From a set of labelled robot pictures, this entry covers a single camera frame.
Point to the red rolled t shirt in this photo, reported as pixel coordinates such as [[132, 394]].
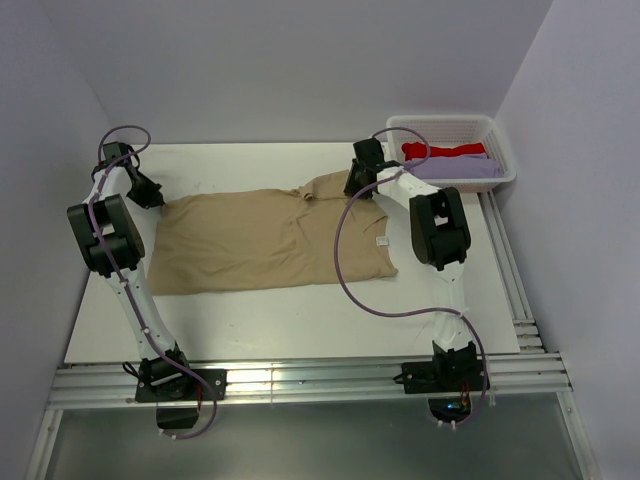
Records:
[[417, 150]]

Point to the aluminium frame rail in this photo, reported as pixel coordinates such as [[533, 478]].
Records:
[[310, 382]]

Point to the lilac rolled t shirt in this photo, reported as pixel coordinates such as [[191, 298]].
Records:
[[457, 167]]

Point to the beige t shirt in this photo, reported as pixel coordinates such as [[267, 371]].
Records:
[[265, 239]]

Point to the white plastic basket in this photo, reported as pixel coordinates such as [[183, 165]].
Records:
[[451, 131]]

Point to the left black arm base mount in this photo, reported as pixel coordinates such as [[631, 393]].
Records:
[[178, 397]]

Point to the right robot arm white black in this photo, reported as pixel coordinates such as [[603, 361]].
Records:
[[440, 239]]

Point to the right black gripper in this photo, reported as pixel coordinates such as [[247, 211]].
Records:
[[350, 187]]

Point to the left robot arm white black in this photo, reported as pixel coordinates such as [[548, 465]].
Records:
[[112, 247]]

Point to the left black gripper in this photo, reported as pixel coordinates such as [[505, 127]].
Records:
[[154, 197]]

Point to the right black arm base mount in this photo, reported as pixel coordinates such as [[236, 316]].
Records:
[[456, 373]]

